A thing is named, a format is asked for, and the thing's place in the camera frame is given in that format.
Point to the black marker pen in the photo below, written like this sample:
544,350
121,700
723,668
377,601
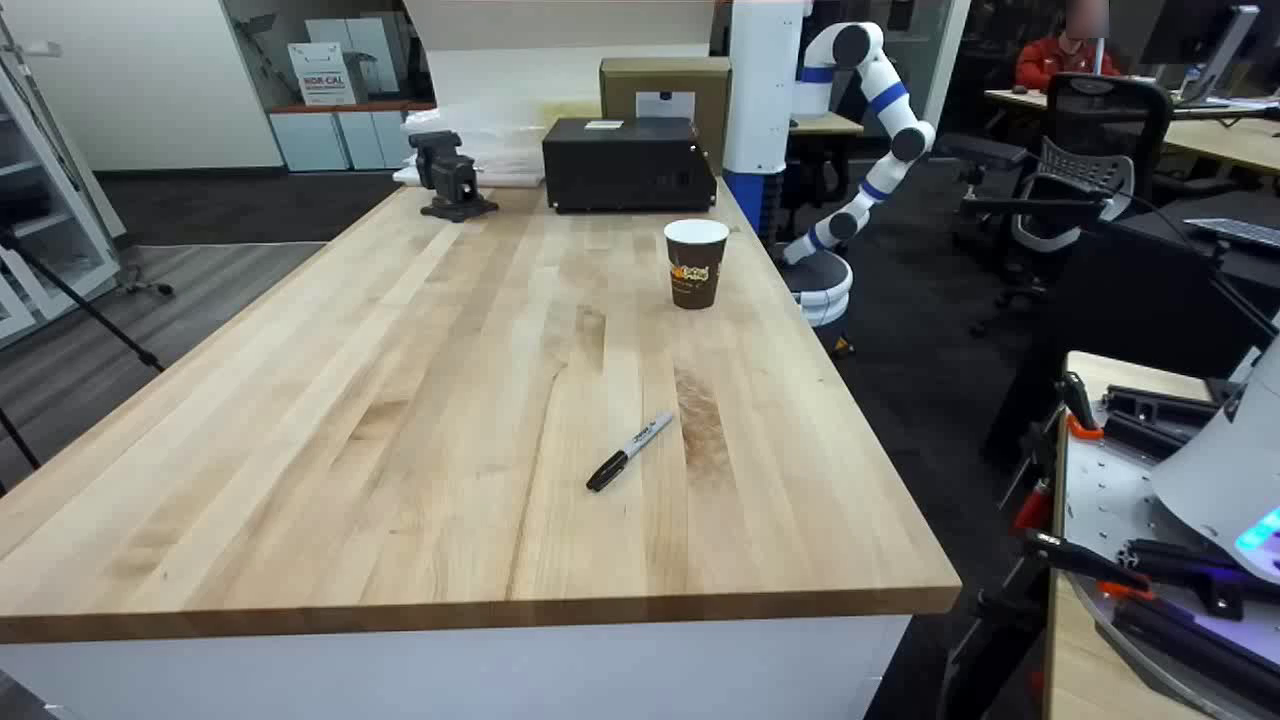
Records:
624,454

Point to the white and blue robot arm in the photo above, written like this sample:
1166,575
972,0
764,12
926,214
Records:
880,84

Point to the brown paper coffee cup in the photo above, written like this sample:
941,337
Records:
694,275

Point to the black equipment box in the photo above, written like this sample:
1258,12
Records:
624,166

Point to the black bench vise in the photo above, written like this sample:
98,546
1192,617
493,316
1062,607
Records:
449,175

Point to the white framed poster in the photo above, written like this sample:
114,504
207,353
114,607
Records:
323,73

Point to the black mesh office chair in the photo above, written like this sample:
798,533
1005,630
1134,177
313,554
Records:
1085,161

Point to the person in red shirt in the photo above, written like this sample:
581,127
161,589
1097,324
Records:
1054,59

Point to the wooden cart with tools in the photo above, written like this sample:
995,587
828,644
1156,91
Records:
1085,640

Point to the black tripod leg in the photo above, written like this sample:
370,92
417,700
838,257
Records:
95,316

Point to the grey metal plate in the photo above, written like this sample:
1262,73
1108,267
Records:
1235,464

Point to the white shelf rack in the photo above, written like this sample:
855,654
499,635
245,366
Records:
42,214

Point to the light wooden office desk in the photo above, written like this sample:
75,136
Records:
1224,135

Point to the grey computer monitor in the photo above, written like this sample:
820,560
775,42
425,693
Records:
1217,54

